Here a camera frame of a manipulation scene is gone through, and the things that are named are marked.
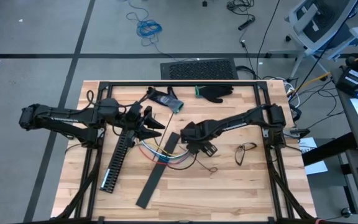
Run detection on black duct cover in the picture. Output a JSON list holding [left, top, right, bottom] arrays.
[[135, 131, 182, 210]]

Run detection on black work glove green cuff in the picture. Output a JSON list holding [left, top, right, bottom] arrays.
[[195, 85, 235, 104]]

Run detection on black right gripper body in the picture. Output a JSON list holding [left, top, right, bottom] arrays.
[[179, 120, 220, 146]]

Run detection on thin black hanging cable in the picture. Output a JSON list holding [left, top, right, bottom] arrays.
[[255, 0, 282, 80]]

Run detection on yellow hanging cable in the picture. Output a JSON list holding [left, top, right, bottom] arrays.
[[292, 72, 334, 95]]

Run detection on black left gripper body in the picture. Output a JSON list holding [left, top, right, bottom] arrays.
[[116, 101, 146, 140]]

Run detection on grey mesh office chair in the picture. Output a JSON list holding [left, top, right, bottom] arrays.
[[268, 0, 358, 80]]

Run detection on blue floor cable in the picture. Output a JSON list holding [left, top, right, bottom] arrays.
[[118, 0, 198, 62]]

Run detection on dark grey desk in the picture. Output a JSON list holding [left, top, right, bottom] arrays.
[[330, 67, 358, 224]]

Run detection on black desk beam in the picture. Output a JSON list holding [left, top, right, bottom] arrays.
[[301, 131, 358, 167]]

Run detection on black box white labels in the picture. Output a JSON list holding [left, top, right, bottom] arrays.
[[335, 65, 358, 96]]

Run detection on black coiled floor cable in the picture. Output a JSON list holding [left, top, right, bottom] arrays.
[[226, 0, 256, 19]]

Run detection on black slotted cable duct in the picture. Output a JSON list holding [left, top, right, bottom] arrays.
[[99, 128, 137, 195]]

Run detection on bundle of coloured wires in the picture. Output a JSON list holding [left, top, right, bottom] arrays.
[[137, 144, 189, 166], [143, 146, 188, 163]]

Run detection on clear safety glasses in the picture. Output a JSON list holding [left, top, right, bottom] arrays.
[[234, 141, 259, 167]]

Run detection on yellow cable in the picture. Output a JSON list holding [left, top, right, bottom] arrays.
[[292, 72, 334, 95], [152, 143, 180, 156]]

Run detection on white paper sheet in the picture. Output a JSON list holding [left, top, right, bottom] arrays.
[[297, 136, 329, 176]]

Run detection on black power strip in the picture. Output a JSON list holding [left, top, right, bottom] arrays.
[[237, 17, 256, 32]]

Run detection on black perforated box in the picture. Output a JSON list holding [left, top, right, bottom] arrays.
[[160, 58, 239, 81]]

